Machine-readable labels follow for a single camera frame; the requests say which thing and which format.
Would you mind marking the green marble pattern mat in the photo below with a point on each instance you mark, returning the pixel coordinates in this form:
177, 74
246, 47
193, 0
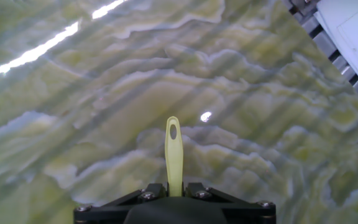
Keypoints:
104, 124

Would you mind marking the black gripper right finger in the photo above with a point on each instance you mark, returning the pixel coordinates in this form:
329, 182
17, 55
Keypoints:
247, 211

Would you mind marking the printed table paper sheet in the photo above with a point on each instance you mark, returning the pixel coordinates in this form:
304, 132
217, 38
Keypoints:
353, 31

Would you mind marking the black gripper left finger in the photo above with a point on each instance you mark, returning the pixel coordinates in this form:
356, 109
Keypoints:
104, 211

